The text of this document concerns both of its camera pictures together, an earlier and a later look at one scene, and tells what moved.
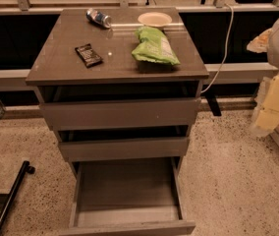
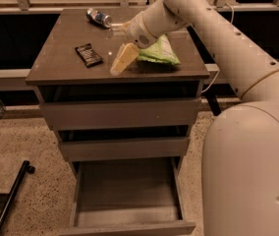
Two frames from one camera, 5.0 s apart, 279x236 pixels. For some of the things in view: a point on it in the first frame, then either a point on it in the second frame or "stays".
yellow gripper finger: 259,44 → 126,26
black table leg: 213,104 stays
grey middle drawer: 122,149 stays
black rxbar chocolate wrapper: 88,56 stays
